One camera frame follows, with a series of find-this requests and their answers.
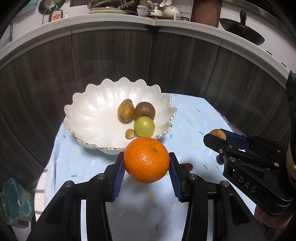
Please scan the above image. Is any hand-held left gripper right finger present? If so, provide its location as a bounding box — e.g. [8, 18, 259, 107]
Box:
[168, 152, 266, 241]

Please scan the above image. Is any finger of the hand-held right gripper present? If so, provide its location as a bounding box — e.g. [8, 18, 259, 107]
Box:
[223, 129, 252, 150]
[203, 133, 234, 155]

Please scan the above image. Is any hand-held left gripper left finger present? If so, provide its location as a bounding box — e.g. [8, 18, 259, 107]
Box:
[26, 152, 126, 241]

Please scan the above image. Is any orange tangerine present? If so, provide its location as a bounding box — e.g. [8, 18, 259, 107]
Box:
[123, 137, 170, 184]

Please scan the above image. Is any green apple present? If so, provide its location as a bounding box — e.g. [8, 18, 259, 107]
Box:
[133, 116, 154, 137]

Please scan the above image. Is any white scalloped bowl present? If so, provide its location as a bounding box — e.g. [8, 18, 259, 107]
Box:
[63, 77, 178, 155]

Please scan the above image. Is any yellow mango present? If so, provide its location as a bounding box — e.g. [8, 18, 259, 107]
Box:
[117, 99, 135, 121]

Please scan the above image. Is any brown kiwi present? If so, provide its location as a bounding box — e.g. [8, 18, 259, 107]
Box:
[134, 101, 155, 121]

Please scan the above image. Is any person's right hand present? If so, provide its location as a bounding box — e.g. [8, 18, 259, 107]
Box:
[254, 205, 292, 234]

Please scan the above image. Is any light blue tablecloth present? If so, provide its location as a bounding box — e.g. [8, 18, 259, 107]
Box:
[45, 93, 255, 241]

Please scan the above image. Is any white checkered cloth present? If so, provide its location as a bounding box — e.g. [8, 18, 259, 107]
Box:
[34, 113, 240, 224]

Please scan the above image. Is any green glass dish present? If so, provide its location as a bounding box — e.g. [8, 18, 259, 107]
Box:
[0, 177, 33, 224]

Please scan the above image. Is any black wok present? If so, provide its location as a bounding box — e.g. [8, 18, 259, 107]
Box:
[219, 10, 266, 45]

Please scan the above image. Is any dark wood cabinet front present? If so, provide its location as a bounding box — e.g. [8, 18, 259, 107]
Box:
[0, 28, 289, 186]

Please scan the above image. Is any wooden cutting board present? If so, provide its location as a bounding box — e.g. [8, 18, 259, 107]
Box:
[191, 0, 222, 28]

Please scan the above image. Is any steel tray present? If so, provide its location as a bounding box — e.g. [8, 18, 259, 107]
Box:
[148, 14, 178, 19]

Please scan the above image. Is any white teapot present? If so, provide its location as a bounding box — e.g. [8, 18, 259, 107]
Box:
[162, 5, 180, 17]

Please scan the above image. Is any white mug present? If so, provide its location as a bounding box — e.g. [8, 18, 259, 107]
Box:
[137, 5, 150, 16]

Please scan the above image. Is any white kitchen countertop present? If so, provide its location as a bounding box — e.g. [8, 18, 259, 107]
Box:
[0, 13, 292, 86]

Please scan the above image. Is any green plastic basin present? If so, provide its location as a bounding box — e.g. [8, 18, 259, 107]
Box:
[89, 10, 128, 15]

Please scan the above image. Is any green dish soap bottle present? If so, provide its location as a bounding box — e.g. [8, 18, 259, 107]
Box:
[50, 1, 64, 23]

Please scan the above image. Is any steel mixing bowl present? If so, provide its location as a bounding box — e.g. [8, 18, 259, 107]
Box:
[87, 0, 121, 10]

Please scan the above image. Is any hanging frying pan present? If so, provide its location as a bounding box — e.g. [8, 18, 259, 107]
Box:
[38, 0, 66, 14]

